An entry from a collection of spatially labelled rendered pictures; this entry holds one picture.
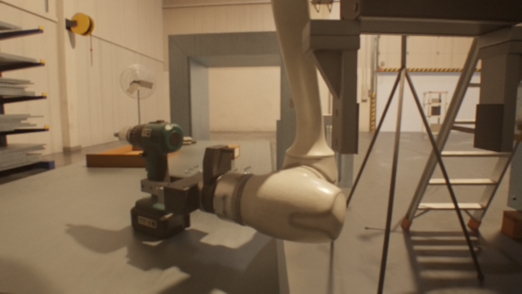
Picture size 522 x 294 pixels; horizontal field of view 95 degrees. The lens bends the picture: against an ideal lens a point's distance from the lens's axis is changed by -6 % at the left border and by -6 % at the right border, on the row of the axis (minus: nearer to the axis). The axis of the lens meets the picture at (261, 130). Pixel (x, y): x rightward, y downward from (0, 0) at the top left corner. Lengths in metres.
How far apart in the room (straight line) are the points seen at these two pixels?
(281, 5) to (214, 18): 10.54
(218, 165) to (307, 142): 0.18
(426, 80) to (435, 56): 0.93
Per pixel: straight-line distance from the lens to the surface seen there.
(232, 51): 2.30
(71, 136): 6.82
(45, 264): 0.59
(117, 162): 1.31
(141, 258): 0.53
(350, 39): 0.21
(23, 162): 4.90
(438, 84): 11.84
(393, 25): 0.24
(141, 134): 0.56
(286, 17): 0.43
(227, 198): 0.43
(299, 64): 0.45
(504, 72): 0.28
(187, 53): 2.41
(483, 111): 0.29
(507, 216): 2.56
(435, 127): 9.59
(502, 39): 0.29
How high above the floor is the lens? 0.91
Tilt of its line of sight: 5 degrees down
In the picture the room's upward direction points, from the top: straight up
